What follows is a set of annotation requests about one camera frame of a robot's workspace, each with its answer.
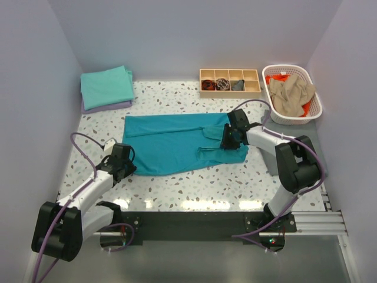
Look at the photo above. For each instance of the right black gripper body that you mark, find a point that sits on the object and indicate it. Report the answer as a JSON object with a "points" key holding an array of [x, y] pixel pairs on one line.
{"points": [[234, 130]]}

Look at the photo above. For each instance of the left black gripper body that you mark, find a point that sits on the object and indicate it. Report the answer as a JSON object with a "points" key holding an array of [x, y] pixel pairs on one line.
{"points": [[129, 167]]}

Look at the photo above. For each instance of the teal t shirt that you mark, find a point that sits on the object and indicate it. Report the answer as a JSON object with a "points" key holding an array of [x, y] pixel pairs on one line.
{"points": [[169, 144]]}

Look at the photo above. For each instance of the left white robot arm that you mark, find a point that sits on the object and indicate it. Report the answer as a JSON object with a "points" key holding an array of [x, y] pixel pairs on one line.
{"points": [[63, 226]]}

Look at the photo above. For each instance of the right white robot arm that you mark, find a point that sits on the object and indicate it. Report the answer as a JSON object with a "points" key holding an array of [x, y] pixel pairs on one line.
{"points": [[298, 166]]}

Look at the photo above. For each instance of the wooden compartment tray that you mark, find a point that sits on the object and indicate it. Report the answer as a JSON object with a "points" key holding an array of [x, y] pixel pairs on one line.
{"points": [[252, 88]]}

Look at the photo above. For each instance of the grey rolled sock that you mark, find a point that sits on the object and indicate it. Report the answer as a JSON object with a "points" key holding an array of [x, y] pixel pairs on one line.
{"points": [[237, 85]]}

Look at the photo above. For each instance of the brown white rolled sock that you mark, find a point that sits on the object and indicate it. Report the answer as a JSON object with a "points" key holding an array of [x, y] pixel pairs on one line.
{"points": [[222, 84]]}

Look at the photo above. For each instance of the red black rolled sock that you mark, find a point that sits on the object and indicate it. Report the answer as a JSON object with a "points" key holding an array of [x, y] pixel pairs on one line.
{"points": [[208, 85]]}

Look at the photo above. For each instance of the folded lavender t shirt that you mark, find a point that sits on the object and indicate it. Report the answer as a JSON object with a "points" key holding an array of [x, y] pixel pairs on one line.
{"points": [[115, 106]]}

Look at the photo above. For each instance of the beige t shirt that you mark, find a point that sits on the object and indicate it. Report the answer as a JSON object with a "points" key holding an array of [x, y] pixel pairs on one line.
{"points": [[291, 94]]}

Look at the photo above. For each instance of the white laundry basket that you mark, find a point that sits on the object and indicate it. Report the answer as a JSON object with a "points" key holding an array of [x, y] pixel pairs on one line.
{"points": [[315, 109]]}

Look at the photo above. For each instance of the orange t shirt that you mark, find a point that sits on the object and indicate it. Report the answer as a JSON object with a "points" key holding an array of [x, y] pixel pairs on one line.
{"points": [[277, 78]]}

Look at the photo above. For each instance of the folded grey t shirt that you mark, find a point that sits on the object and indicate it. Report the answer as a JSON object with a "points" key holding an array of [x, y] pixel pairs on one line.
{"points": [[308, 129]]}

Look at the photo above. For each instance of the folded mint t shirt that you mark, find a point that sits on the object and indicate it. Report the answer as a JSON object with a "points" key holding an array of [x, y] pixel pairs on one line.
{"points": [[105, 88]]}

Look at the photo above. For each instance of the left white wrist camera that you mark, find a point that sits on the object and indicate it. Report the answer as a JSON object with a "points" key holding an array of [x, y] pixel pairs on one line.
{"points": [[108, 145]]}

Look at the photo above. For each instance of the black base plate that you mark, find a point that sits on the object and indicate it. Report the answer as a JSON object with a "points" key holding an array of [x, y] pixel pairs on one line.
{"points": [[180, 226]]}

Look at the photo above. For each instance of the aluminium rail frame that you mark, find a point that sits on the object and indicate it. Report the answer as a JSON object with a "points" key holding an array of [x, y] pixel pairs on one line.
{"points": [[294, 223]]}

